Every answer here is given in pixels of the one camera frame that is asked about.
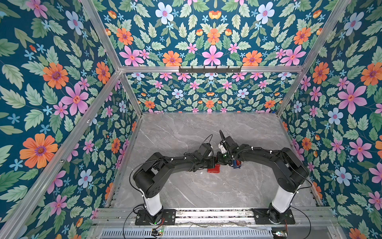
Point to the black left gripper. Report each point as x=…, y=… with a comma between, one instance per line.
x=212, y=164

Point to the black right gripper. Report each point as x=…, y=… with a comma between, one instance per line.
x=228, y=156

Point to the red leather card holder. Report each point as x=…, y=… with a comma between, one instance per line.
x=215, y=170

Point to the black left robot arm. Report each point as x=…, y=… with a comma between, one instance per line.
x=151, y=177

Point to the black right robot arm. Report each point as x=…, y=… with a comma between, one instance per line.
x=288, y=169

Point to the blue card stand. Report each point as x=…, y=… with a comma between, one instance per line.
x=236, y=164

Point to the black hook rack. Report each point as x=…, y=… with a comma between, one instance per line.
x=210, y=69

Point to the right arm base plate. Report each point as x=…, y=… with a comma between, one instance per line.
x=273, y=217

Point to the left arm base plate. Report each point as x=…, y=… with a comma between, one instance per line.
x=164, y=217

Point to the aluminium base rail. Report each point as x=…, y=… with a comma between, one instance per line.
x=252, y=217

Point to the aluminium frame back beam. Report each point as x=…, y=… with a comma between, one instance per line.
x=158, y=69

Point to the aluminium frame beam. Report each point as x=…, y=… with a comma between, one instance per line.
x=158, y=69
x=34, y=195

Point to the aluminium frame right post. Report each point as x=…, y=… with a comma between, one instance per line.
x=333, y=19

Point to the aluminium frame corner post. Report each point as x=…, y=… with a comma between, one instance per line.
x=111, y=53

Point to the aluminium frame left beam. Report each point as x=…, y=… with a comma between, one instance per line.
x=34, y=195

